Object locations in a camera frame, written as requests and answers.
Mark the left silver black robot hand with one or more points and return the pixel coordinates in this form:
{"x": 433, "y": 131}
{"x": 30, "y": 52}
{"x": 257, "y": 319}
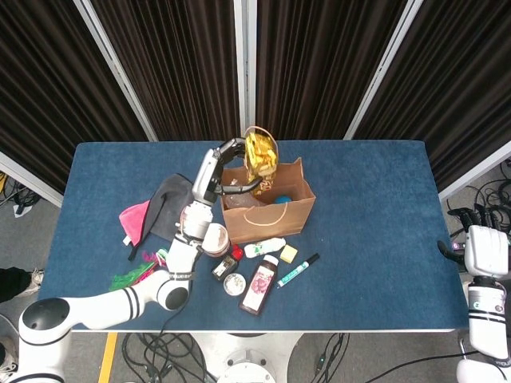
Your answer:
{"x": 205, "y": 179}

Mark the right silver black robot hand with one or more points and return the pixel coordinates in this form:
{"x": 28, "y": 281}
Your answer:
{"x": 487, "y": 251}

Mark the gold biscuit packet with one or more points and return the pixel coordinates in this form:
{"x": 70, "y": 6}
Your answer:
{"x": 261, "y": 155}

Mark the blue ball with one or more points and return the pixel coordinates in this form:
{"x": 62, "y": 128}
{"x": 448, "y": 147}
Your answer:
{"x": 284, "y": 199}

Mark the brown paper bag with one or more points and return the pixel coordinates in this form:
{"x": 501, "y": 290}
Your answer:
{"x": 271, "y": 227}

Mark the black power strip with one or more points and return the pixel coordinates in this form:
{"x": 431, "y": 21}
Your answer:
{"x": 458, "y": 245}

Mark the grey fleece cloth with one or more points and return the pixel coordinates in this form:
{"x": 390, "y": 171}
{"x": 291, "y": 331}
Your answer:
{"x": 167, "y": 203}

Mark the clear jar of rubber bands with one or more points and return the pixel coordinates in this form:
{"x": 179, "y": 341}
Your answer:
{"x": 217, "y": 239}

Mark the pink cloth with black trim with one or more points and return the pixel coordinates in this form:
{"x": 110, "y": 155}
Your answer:
{"x": 133, "y": 221}

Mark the small black box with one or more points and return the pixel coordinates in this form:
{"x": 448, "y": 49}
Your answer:
{"x": 224, "y": 266}

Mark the white bottle with green label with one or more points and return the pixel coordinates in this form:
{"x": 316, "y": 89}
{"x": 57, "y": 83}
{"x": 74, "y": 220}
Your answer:
{"x": 265, "y": 247}

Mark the clear jar of silver pins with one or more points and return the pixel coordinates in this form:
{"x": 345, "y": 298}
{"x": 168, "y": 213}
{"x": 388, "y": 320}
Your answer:
{"x": 234, "y": 284}

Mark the yellow sponge cube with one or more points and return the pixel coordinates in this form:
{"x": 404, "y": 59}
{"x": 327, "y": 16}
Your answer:
{"x": 289, "y": 253}

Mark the grape juice bottle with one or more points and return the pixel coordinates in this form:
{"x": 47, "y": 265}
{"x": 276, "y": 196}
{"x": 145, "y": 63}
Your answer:
{"x": 257, "y": 289}

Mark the black pleated curtain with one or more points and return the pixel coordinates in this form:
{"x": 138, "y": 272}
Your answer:
{"x": 48, "y": 80}
{"x": 179, "y": 60}
{"x": 311, "y": 60}
{"x": 459, "y": 80}

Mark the blue table mat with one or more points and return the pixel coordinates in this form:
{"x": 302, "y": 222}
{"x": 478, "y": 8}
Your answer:
{"x": 379, "y": 191}

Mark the colourful feather shuttlecock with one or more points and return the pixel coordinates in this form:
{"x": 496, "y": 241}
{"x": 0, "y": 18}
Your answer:
{"x": 127, "y": 277}

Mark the green whiteboard marker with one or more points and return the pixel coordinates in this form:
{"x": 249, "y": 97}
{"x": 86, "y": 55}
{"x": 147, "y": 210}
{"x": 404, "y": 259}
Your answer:
{"x": 297, "y": 271}

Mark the person's white shoe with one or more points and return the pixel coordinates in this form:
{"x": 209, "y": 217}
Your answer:
{"x": 36, "y": 276}

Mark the person's black trouser leg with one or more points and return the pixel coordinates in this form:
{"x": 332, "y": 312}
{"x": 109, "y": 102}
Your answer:
{"x": 12, "y": 285}

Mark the white partition post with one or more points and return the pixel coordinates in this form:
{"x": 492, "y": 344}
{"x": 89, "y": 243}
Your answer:
{"x": 28, "y": 177}
{"x": 245, "y": 60}
{"x": 475, "y": 175}
{"x": 119, "y": 72}
{"x": 383, "y": 72}

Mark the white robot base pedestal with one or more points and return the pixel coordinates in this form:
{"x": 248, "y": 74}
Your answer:
{"x": 247, "y": 355}

